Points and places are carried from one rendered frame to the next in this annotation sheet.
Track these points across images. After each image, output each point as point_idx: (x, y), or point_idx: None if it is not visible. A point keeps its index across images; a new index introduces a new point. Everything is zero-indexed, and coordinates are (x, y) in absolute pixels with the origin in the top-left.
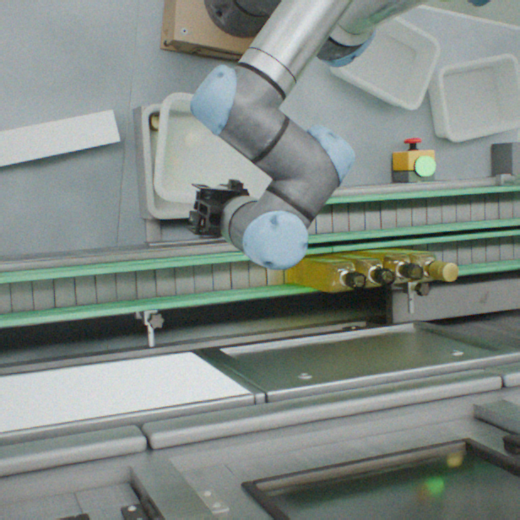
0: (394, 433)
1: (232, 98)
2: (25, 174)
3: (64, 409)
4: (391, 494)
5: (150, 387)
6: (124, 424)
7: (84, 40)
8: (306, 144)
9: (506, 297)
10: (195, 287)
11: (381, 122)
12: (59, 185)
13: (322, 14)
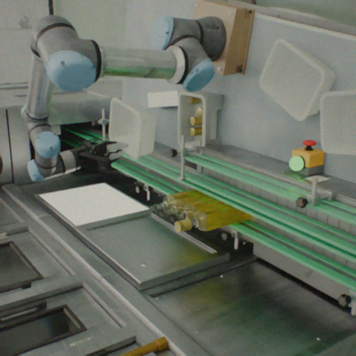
0: (56, 263)
1: (22, 116)
2: (167, 111)
3: (65, 201)
4: None
5: (90, 209)
6: (53, 212)
7: None
8: (34, 138)
9: (325, 284)
10: (179, 183)
11: (305, 123)
12: (174, 119)
13: (30, 90)
